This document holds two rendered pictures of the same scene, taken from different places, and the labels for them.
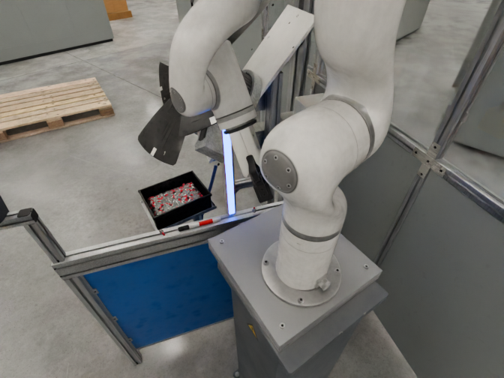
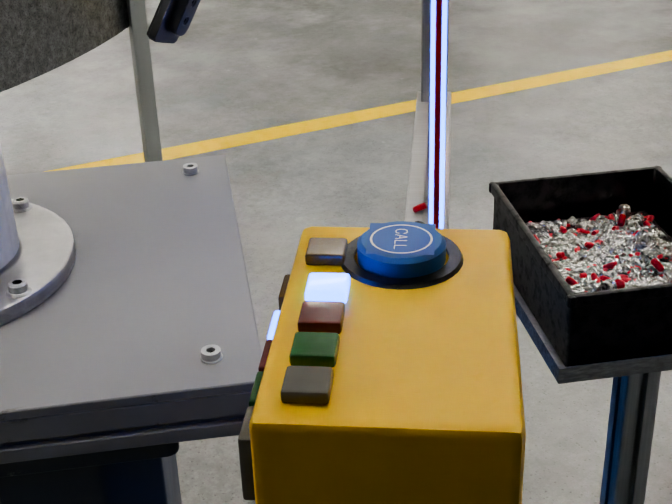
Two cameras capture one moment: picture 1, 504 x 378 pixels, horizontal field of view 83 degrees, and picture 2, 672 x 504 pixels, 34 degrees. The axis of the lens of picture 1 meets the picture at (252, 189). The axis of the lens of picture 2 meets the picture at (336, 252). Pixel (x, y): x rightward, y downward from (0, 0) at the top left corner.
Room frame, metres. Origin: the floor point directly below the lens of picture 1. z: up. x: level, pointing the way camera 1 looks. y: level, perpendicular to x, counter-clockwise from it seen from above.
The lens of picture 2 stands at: (0.90, -0.59, 1.31)
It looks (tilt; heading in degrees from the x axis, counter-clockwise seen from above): 28 degrees down; 115
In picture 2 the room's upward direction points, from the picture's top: 2 degrees counter-clockwise
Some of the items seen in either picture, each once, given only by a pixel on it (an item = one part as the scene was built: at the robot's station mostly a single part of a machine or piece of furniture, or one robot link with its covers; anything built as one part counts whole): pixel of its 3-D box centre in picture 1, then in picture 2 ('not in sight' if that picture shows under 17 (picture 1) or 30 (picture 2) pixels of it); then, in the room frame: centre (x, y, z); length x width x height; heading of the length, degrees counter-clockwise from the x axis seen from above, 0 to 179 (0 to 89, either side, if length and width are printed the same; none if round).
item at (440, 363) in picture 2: not in sight; (396, 409); (0.75, -0.21, 1.02); 0.16 x 0.10 x 0.11; 108
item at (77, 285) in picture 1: (112, 326); not in sight; (0.49, 0.57, 0.39); 0.04 x 0.04 x 0.78; 18
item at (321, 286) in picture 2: not in sight; (327, 287); (0.72, -0.21, 1.08); 0.02 x 0.02 x 0.01; 18
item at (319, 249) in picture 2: not in sight; (326, 251); (0.71, -0.18, 1.08); 0.02 x 0.02 x 0.01; 18
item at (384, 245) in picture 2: not in sight; (401, 252); (0.74, -0.17, 1.08); 0.04 x 0.04 x 0.02
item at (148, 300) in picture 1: (214, 287); not in sight; (0.63, 0.16, 0.45); 0.82 x 0.02 x 0.66; 108
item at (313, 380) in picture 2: not in sight; (307, 384); (0.74, -0.28, 1.08); 0.02 x 0.02 x 0.01; 18
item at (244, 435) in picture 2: not in sight; (252, 453); (0.72, -0.29, 1.04); 0.02 x 0.01 x 0.03; 108
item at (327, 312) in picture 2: not in sight; (321, 317); (0.73, -0.24, 1.08); 0.02 x 0.02 x 0.01; 18
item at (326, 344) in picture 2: not in sight; (314, 349); (0.74, -0.26, 1.08); 0.02 x 0.02 x 0.01; 18
